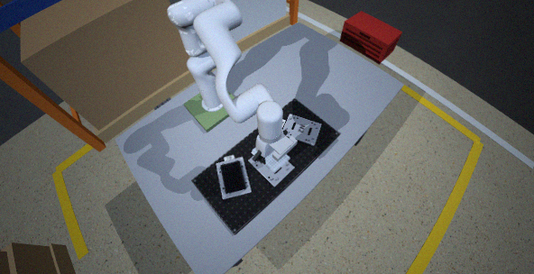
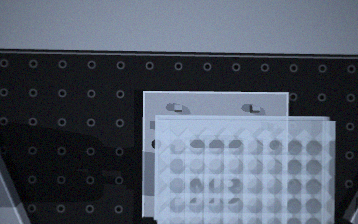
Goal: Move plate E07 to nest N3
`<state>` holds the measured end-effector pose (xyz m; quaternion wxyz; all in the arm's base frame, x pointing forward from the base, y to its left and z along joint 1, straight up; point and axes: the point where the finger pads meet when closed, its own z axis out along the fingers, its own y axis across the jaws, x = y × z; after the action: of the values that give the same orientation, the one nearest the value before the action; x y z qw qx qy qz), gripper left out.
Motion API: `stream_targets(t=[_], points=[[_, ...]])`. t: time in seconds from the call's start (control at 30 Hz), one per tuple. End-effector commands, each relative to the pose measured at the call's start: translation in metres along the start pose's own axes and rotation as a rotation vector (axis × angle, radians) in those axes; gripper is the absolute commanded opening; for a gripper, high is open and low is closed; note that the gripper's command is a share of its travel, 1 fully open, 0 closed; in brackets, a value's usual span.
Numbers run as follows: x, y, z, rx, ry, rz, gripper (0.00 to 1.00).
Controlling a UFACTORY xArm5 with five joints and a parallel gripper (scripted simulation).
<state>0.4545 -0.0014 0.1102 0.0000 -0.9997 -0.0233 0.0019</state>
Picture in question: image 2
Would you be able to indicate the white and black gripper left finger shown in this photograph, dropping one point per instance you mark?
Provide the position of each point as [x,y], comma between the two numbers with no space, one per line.
[148,220]

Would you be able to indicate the white multi-well plate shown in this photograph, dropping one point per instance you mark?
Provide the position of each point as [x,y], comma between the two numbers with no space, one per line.
[213,169]

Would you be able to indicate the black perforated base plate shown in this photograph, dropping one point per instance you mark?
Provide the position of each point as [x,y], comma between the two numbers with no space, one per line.
[71,121]

